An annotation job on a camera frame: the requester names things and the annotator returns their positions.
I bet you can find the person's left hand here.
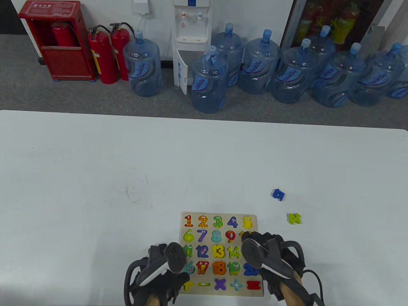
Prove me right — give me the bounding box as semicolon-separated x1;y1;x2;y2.
131;244;192;306

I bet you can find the black wrist module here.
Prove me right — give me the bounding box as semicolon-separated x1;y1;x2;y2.
304;292;324;306

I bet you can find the white wall box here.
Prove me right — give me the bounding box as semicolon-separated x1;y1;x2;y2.
133;0;150;15

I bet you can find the white water dispenser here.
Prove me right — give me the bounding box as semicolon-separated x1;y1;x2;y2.
172;0;213;95

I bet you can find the wooden math block puzzle board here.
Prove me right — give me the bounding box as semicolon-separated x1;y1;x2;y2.
180;212;265;297

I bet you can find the red fire extinguisher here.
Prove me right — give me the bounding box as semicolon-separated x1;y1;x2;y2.
109;22;135;81
52;22;77;47
88;25;119;85

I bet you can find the person's right forearm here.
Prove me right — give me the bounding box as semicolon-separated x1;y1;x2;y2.
282;273;305;306

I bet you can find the black cable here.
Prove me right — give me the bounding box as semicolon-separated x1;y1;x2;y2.
301;269;325;306

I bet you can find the person's right hand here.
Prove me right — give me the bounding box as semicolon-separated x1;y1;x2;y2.
241;231;306;301

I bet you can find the row of blue water jugs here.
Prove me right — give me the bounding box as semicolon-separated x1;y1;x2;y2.
123;23;408;114

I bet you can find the red fire extinguisher cabinet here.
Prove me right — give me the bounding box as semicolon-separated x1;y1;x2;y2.
18;0;97;82

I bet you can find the grey hand controller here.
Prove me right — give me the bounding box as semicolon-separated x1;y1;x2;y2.
124;242;187;303
241;238;306;281

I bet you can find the glass door fire hose cabinet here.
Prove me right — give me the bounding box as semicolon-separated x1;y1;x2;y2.
280;0;396;53

